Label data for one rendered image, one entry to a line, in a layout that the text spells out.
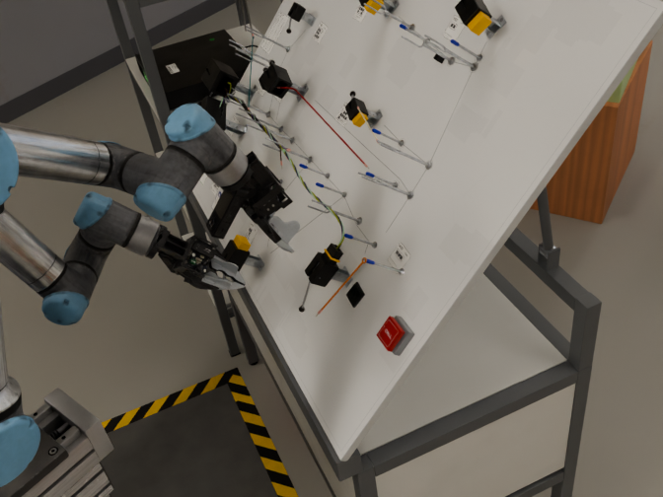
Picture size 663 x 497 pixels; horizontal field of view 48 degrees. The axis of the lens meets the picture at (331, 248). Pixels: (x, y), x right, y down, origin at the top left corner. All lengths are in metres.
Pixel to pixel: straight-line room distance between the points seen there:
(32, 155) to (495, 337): 1.15
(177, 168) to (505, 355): 0.94
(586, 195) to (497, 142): 2.03
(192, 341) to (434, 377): 1.54
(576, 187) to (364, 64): 1.78
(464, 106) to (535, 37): 0.19
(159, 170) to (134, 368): 1.92
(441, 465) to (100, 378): 1.72
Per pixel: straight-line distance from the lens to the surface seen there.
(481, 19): 1.48
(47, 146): 1.23
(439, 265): 1.44
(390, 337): 1.45
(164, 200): 1.24
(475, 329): 1.88
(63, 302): 1.45
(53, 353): 3.32
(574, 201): 3.48
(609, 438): 2.71
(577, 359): 1.79
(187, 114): 1.27
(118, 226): 1.49
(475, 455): 1.82
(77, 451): 1.45
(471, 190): 1.44
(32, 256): 1.43
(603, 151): 3.30
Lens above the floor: 2.16
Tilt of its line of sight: 39 degrees down
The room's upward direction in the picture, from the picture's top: 9 degrees counter-clockwise
